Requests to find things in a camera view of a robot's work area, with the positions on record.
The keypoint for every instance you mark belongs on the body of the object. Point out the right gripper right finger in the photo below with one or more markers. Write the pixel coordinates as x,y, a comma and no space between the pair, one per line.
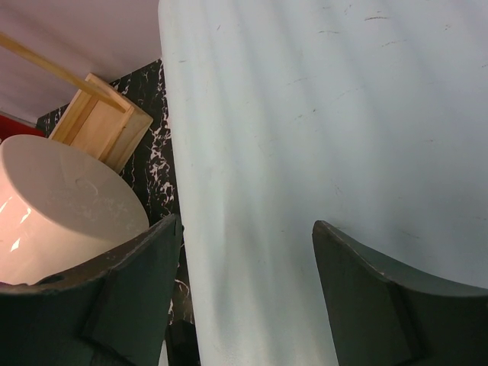
384,312

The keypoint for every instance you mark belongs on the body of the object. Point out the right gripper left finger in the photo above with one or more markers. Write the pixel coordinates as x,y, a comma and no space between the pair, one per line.
110,310

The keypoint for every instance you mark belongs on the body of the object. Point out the light blue ribbed suitcase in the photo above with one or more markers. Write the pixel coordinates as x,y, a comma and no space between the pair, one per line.
370,115

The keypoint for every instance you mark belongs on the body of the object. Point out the pink toy washing machine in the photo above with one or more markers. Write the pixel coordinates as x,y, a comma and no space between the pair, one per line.
60,207

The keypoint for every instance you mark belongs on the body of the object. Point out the wooden clothes rack frame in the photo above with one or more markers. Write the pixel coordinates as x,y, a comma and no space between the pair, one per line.
99,120

